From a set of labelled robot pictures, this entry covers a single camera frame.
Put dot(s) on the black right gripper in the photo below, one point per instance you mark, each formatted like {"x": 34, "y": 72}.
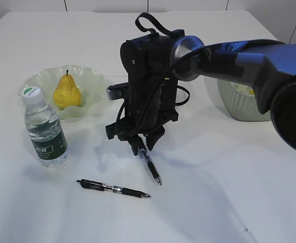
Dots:
{"x": 141, "y": 114}

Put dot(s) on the black gel pen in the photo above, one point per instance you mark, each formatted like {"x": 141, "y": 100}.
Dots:
{"x": 88, "y": 184}
{"x": 149, "y": 163}

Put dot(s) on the yellow pear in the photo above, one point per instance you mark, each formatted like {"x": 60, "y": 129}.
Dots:
{"x": 67, "y": 93}

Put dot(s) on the clear water bottle green label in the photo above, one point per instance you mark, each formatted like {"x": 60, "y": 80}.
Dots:
{"x": 44, "y": 128}

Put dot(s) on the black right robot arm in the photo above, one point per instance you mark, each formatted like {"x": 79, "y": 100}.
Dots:
{"x": 155, "y": 63}

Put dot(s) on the black square pen holder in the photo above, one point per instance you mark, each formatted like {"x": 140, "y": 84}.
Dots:
{"x": 168, "y": 93}

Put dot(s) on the green wavy glass plate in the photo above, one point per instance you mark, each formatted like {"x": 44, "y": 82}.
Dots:
{"x": 88, "y": 80}

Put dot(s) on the green woven plastic basket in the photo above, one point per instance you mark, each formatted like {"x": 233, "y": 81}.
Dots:
{"x": 240, "y": 106}

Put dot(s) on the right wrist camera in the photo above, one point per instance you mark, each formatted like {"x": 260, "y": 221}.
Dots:
{"x": 117, "y": 91}

